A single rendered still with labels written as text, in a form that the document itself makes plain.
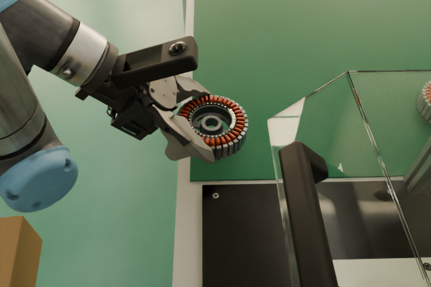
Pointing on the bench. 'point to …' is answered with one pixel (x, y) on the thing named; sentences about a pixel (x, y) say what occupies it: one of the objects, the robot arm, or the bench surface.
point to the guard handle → (306, 214)
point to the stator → (232, 114)
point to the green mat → (298, 50)
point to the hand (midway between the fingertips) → (215, 125)
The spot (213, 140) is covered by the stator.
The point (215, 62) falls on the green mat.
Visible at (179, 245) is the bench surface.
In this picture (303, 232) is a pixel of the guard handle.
